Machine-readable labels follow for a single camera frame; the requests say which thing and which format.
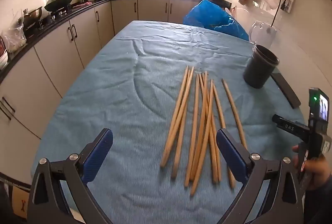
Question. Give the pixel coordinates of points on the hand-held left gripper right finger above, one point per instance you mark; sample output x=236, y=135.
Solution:
x=230, y=154

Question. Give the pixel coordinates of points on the black kitchen countertop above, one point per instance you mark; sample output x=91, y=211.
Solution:
x=33, y=36

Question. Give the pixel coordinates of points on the clear glass pitcher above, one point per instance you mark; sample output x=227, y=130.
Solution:
x=262, y=33

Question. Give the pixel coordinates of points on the cardboard box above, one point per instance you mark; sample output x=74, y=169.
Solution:
x=20, y=203

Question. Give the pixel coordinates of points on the bunch of wooden chopsticks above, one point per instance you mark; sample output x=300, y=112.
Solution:
x=199, y=136

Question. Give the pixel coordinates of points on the steel cooking pot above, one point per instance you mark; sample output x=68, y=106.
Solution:
x=32, y=15

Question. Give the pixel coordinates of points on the blue tablecloth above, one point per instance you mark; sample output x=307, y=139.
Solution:
x=129, y=84

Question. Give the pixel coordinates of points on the clear plastic bag of food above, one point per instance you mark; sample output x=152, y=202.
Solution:
x=14, y=38

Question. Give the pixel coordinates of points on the wall socket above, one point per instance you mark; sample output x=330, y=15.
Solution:
x=290, y=2

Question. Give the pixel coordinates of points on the black smartphone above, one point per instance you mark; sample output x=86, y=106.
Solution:
x=286, y=90

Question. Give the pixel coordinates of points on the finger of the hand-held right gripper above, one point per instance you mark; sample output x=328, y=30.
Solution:
x=288, y=127

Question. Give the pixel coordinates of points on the beige lower kitchen cabinets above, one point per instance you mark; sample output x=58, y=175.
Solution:
x=85, y=29

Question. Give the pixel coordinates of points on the person's right hand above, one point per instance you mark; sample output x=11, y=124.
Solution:
x=320, y=169

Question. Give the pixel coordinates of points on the blue plastic bag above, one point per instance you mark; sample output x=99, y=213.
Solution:
x=212, y=18

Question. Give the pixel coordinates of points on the gas stove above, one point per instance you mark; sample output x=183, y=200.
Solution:
x=58, y=13

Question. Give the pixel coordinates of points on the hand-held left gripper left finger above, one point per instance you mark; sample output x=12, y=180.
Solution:
x=99, y=151

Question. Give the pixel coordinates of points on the black cylindrical cup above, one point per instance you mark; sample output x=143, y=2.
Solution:
x=256, y=73

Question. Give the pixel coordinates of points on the pink raw meat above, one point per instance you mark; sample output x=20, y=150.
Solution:
x=88, y=3

